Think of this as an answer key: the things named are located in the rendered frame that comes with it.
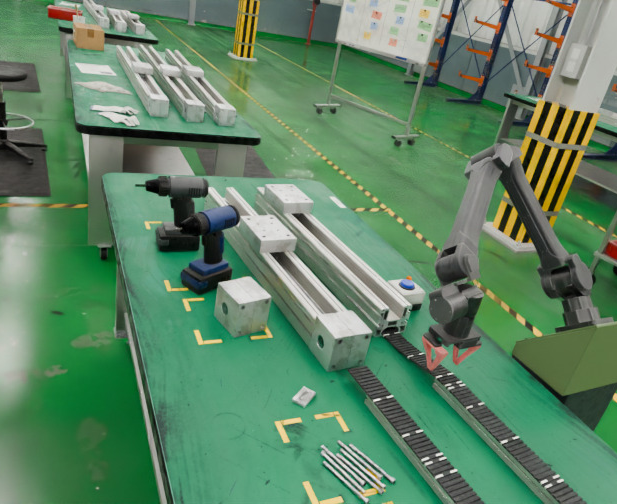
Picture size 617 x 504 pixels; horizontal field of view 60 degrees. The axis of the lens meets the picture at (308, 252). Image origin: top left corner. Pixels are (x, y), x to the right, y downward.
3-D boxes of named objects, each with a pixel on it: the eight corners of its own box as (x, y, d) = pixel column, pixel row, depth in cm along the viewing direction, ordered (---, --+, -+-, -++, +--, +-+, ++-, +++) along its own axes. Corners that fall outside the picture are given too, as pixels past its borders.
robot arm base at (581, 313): (616, 322, 139) (575, 330, 149) (606, 291, 141) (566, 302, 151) (595, 326, 134) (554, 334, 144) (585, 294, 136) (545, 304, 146)
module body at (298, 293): (343, 342, 133) (351, 313, 129) (308, 348, 128) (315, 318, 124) (230, 209, 193) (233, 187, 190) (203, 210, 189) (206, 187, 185)
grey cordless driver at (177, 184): (203, 251, 161) (210, 183, 152) (134, 252, 153) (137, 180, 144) (198, 240, 168) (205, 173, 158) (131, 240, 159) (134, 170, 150)
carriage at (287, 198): (310, 220, 183) (314, 201, 180) (281, 221, 178) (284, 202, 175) (289, 201, 195) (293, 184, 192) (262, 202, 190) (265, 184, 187)
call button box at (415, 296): (420, 310, 154) (426, 291, 151) (393, 314, 149) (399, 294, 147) (403, 295, 160) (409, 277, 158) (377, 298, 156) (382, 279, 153)
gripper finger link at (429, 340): (412, 361, 123) (424, 327, 119) (436, 356, 126) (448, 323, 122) (431, 380, 118) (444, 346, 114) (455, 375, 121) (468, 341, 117)
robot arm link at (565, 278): (593, 300, 142) (574, 304, 146) (582, 263, 145) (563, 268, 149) (576, 302, 137) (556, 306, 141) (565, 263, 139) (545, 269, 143)
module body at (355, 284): (404, 331, 142) (412, 304, 139) (373, 337, 137) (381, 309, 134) (278, 208, 203) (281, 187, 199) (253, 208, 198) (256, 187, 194)
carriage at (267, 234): (293, 259, 155) (297, 238, 152) (257, 262, 150) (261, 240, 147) (270, 234, 167) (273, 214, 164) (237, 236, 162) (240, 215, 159)
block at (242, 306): (274, 327, 133) (280, 294, 129) (233, 338, 126) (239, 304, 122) (252, 306, 140) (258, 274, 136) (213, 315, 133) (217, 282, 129)
